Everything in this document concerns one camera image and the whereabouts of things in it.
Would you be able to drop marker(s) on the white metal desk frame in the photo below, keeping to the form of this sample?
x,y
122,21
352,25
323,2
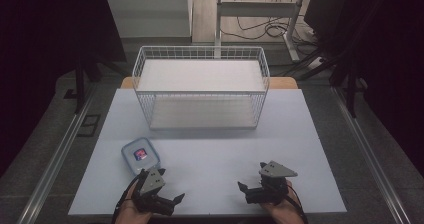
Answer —
x,y
256,9

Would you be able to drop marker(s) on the aluminium floor rail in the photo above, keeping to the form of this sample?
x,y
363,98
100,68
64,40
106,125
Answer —
x,y
370,150
56,157

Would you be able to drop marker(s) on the person's right hand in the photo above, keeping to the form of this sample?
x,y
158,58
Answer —
x,y
283,210

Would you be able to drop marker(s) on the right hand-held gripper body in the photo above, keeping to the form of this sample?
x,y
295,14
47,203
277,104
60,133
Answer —
x,y
271,182

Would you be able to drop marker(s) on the clear container with blue lid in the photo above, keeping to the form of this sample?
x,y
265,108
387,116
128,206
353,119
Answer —
x,y
141,155

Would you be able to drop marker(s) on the white cabinet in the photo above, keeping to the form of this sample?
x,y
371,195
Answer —
x,y
150,14

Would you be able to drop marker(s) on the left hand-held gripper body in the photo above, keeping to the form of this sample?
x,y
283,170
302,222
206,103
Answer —
x,y
151,184

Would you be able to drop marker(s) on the dark curtain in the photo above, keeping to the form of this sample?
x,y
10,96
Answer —
x,y
50,50
383,50

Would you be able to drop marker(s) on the person's left hand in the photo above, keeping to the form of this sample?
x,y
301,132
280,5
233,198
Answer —
x,y
131,214

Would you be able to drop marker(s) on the black stand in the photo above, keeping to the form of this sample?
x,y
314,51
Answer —
x,y
80,87
350,84

